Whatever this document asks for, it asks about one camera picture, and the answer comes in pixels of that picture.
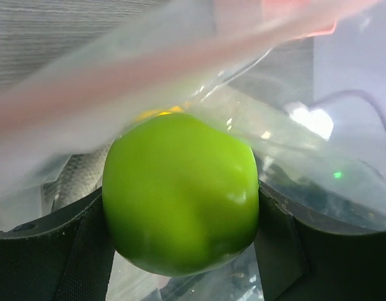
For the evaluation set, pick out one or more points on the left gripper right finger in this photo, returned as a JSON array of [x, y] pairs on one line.
[[304, 255]]

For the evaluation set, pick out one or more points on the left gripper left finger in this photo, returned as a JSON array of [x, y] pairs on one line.
[[65, 255]]

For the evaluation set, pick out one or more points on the green fake fruit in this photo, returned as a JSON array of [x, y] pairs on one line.
[[179, 196]]

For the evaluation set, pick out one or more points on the clear zip top bag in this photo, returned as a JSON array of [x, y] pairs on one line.
[[303, 83]]

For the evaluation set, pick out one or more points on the yellow fake fruit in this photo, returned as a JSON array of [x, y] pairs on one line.
[[157, 112]]

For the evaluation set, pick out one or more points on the grey fake fish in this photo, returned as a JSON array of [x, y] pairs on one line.
[[81, 175]]

